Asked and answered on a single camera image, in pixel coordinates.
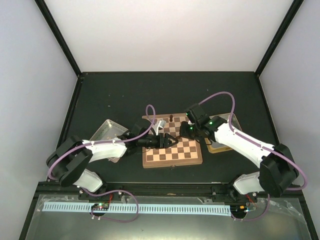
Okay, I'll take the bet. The black mounting rail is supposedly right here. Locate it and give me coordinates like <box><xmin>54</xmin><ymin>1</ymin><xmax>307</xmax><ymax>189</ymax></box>
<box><xmin>37</xmin><ymin>182</ymin><xmax>303</xmax><ymax>201</ymax></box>

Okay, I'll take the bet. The black frame post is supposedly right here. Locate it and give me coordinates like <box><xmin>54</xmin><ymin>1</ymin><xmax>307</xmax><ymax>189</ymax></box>
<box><xmin>255</xmin><ymin>0</ymin><xmax>304</xmax><ymax>77</ymax></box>
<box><xmin>34</xmin><ymin>0</ymin><xmax>82</xmax><ymax>77</ymax></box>

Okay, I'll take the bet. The left circuit board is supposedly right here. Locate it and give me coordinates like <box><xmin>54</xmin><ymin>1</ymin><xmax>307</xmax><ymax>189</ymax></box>
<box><xmin>91</xmin><ymin>203</ymin><xmax>109</xmax><ymax>211</ymax></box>

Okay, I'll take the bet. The right circuit board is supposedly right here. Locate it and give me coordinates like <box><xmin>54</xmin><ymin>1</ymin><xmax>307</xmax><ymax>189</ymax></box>
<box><xmin>230</xmin><ymin>205</ymin><xmax>256</xmax><ymax>214</ymax></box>

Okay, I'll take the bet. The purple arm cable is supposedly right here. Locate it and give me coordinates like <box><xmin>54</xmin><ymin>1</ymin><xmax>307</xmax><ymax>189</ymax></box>
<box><xmin>198</xmin><ymin>91</ymin><xmax>308</xmax><ymax>222</ymax></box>
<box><xmin>46</xmin><ymin>104</ymin><xmax>157</xmax><ymax>182</ymax></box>

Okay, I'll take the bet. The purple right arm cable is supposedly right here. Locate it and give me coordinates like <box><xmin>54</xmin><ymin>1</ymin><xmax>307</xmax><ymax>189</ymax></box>
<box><xmin>198</xmin><ymin>91</ymin><xmax>308</xmax><ymax>222</ymax></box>

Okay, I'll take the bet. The wooden chess board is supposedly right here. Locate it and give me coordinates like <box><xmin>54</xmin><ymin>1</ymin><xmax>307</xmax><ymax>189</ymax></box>
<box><xmin>142</xmin><ymin>113</ymin><xmax>203</xmax><ymax>169</ymax></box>

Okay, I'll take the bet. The gold metal tin tray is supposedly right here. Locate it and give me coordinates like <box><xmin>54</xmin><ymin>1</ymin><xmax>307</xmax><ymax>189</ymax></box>
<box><xmin>204</xmin><ymin>114</ymin><xmax>242</xmax><ymax>154</ymax></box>

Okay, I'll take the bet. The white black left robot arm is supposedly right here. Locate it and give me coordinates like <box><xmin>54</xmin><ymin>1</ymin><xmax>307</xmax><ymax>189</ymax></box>
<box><xmin>46</xmin><ymin>119</ymin><xmax>179</xmax><ymax>200</ymax></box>

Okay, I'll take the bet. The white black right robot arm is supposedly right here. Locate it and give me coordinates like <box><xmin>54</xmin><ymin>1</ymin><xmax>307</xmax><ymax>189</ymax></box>
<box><xmin>179</xmin><ymin>103</ymin><xmax>299</xmax><ymax>202</ymax></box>

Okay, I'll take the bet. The light blue cable duct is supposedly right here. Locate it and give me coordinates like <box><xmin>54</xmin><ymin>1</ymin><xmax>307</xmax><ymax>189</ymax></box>
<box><xmin>42</xmin><ymin>202</ymin><xmax>231</xmax><ymax>217</ymax></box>

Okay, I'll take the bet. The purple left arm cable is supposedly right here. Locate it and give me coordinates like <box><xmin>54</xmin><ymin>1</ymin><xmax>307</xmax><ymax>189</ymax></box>
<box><xmin>46</xmin><ymin>104</ymin><xmax>157</xmax><ymax>182</ymax></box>

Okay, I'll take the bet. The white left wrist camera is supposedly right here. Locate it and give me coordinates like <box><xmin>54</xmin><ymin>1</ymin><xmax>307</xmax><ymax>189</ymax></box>
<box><xmin>152</xmin><ymin>119</ymin><xmax>167</xmax><ymax>136</ymax></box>

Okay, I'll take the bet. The circuit board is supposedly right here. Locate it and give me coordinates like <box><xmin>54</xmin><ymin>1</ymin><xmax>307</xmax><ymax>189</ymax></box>
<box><xmin>91</xmin><ymin>203</ymin><xmax>109</xmax><ymax>211</ymax></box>
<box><xmin>230</xmin><ymin>205</ymin><xmax>256</xmax><ymax>214</ymax></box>

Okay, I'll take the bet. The black frame post right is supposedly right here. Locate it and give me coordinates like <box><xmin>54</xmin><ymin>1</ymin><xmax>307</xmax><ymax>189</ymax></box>
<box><xmin>255</xmin><ymin>0</ymin><xmax>304</xmax><ymax>77</ymax></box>

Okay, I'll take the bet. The pink metal tin tray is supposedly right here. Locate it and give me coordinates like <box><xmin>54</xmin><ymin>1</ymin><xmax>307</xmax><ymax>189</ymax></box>
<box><xmin>89</xmin><ymin>119</ymin><xmax>128</xmax><ymax>163</ymax></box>

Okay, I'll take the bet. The black frame post left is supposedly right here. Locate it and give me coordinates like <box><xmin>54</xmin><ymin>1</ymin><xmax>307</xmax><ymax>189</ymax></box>
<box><xmin>34</xmin><ymin>0</ymin><xmax>82</xmax><ymax>77</ymax></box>

